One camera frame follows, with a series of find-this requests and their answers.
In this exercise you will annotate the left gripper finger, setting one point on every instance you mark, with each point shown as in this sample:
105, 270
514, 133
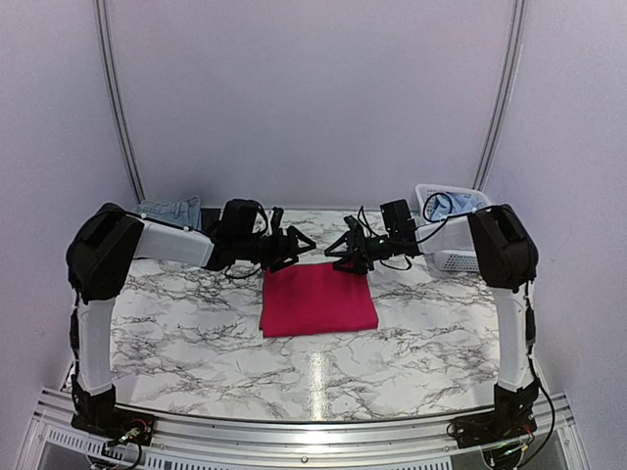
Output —
281, 263
298, 241

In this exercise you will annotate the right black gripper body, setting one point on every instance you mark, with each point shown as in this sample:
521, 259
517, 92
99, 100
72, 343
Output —
372, 251

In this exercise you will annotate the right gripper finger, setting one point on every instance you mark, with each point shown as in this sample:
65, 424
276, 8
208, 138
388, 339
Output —
340, 248
349, 265

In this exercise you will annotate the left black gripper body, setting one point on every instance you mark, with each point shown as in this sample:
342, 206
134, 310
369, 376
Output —
270, 253

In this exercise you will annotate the magenta t-shirt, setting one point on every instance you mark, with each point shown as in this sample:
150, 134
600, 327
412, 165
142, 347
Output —
313, 299

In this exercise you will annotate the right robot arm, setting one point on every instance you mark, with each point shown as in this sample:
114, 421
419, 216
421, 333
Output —
507, 259

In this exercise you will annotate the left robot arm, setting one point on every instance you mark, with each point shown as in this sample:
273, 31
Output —
112, 240

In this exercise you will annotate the white plastic laundry basket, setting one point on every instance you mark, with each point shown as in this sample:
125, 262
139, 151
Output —
447, 243

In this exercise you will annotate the folded black garment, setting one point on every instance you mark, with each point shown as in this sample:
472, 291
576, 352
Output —
209, 217

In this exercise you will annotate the folded light blue jeans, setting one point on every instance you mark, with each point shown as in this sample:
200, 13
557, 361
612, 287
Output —
171, 210

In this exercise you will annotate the light blue shirt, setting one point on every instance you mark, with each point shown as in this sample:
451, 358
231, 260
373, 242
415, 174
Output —
442, 205

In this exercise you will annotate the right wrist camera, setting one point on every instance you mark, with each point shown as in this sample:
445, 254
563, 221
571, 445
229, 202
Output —
354, 225

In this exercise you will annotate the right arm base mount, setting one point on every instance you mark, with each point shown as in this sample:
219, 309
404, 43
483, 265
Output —
489, 427

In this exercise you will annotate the left wall aluminium profile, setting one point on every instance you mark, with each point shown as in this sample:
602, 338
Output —
107, 54

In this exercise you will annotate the wall aluminium profile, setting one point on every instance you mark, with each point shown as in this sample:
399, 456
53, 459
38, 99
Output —
506, 84
107, 54

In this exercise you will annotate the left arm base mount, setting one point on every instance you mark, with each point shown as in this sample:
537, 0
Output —
125, 426

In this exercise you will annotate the right wall aluminium profile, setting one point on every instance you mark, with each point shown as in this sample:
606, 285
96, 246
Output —
506, 84

